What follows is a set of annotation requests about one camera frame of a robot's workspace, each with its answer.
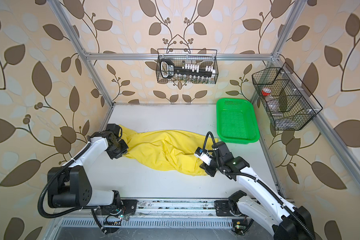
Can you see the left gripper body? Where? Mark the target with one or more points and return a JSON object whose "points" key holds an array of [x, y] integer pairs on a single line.
{"points": [[120, 148]]}

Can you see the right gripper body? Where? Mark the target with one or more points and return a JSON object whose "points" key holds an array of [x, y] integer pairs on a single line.
{"points": [[216, 164]]}

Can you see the yellow trousers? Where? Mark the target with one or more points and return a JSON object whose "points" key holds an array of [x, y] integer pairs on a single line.
{"points": [[168, 150]]}

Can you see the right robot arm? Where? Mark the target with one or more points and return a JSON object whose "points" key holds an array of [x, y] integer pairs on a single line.
{"points": [[258, 201]]}

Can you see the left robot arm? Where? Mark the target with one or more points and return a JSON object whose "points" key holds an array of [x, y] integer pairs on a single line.
{"points": [[69, 189]]}

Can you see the green plastic basket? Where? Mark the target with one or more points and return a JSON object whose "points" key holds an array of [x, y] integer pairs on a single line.
{"points": [[236, 121]]}

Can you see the red capped bottle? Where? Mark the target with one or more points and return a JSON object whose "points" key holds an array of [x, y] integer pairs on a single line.
{"points": [[267, 94]]}

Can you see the black tool with white pegs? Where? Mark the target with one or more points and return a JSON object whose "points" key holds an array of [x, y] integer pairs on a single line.
{"points": [[169, 70]]}

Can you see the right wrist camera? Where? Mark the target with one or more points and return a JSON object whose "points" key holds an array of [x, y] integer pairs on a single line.
{"points": [[203, 155]]}

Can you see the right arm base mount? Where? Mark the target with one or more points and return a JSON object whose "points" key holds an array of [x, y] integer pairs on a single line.
{"points": [[227, 208]]}

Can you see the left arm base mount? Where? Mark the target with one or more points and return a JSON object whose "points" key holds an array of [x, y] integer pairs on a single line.
{"points": [[126, 207]]}

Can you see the black wire basket right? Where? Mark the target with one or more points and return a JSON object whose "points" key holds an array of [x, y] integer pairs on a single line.
{"points": [[294, 105]]}

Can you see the black wire basket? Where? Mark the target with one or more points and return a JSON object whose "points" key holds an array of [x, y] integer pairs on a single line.
{"points": [[203, 57], [294, 105]]}

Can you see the black wire basket centre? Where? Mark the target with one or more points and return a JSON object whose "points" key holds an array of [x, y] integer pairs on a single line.
{"points": [[203, 57]]}

